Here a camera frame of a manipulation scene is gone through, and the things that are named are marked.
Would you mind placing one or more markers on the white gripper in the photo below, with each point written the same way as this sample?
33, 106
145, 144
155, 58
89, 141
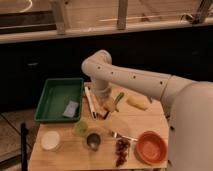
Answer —
102, 90

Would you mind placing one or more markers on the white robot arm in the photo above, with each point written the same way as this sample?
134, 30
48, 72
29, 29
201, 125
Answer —
189, 103

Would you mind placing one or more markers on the green plastic cup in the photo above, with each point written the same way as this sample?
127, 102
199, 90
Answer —
80, 128

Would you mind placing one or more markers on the small metal cup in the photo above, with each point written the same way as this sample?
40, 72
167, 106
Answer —
93, 141

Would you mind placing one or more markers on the white marker pen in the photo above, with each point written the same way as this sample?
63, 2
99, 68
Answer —
91, 106

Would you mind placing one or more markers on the grey blue sponge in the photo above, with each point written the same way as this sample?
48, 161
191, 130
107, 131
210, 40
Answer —
71, 109

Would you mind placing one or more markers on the yellow banana toy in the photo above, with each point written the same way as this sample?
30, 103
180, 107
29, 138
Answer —
139, 102

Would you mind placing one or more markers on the green plastic tray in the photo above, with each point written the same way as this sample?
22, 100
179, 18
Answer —
55, 97

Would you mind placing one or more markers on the dark dried fruit pile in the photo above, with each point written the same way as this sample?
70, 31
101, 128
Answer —
122, 150

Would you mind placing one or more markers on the orange plastic bowl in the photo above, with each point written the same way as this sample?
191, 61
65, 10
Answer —
150, 148

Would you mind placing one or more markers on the green handled tool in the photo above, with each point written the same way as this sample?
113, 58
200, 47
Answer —
117, 99

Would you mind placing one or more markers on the black chair frame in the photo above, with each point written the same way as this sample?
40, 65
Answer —
21, 159

